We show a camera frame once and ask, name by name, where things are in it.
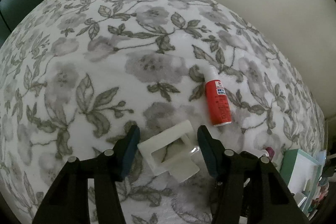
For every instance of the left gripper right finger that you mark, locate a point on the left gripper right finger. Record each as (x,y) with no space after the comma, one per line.
(212,150)

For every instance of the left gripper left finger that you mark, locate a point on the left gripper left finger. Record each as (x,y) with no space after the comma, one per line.
(124,152)

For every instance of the white rectangular plastic frame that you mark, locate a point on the white rectangular plastic frame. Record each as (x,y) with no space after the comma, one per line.
(171,151)

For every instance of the red white glue bottle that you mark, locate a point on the red white glue bottle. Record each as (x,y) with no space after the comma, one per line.
(217,100)

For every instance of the magenta small cylinder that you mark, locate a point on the magenta small cylinder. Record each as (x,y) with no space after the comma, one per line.
(270,152)

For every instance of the teal white shallow box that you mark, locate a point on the teal white shallow box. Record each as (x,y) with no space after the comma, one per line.
(301,172)

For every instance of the floral grey white blanket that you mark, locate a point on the floral grey white blanket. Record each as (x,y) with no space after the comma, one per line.
(76,74)

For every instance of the colourful trinket pile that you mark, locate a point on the colourful trinket pile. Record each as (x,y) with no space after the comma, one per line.
(320,193)

